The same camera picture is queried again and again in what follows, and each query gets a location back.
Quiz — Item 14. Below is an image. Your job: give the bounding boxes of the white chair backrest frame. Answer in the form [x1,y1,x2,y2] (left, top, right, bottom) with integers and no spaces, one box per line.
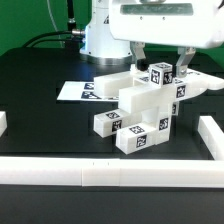
[94,69,224,114]

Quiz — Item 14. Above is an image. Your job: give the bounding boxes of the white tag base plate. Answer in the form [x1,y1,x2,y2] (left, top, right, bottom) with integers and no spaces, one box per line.
[57,81,118,102]

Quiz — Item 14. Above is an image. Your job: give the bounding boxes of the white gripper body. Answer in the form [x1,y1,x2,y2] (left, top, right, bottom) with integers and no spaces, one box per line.
[109,0,224,49]

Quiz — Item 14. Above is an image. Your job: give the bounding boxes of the black cables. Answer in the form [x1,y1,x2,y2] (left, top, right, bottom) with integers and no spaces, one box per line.
[21,0,86,49]

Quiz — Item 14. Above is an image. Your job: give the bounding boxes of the white chair seat part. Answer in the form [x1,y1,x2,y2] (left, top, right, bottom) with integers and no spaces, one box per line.
[141,103,172,145]

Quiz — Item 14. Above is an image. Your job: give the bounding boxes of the white front rail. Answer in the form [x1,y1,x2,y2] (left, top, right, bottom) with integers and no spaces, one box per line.
[0,156,224,188]

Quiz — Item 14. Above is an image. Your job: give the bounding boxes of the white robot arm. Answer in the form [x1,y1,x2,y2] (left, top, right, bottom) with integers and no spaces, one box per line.
[80,0,224,77]

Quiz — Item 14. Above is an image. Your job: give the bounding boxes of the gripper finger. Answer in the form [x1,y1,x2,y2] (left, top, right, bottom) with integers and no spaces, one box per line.
[176,47,196,78]
[130,42,148,71]

